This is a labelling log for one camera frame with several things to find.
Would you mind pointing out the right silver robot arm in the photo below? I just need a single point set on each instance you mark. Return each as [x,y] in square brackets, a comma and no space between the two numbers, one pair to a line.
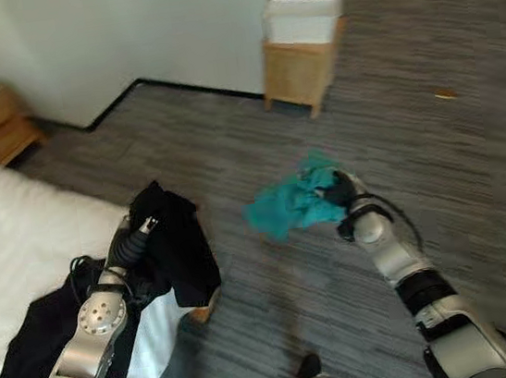
[428,296]

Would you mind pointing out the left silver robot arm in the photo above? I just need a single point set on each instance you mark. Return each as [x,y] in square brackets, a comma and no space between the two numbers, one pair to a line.
[82,337]

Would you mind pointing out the wooden laundry basket white liner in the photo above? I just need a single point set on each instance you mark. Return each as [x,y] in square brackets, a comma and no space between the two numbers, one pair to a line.
[304,47]

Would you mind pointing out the white bed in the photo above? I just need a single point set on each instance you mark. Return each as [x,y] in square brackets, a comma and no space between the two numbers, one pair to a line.
[35,273]

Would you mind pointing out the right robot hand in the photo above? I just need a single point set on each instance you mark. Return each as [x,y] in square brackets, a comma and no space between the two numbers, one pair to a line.
[345,190]

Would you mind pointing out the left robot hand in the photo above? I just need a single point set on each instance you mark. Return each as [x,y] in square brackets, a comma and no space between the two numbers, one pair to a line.
[130,243]

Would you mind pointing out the small brown floor scrap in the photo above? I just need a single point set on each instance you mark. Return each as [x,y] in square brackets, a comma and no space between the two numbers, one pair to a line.
[446,94]

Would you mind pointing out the black garment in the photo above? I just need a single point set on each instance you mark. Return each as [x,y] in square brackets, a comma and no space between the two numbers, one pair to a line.
[107,283]

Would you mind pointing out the teal garment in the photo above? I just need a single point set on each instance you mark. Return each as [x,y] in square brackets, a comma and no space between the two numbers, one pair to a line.
[293,202]

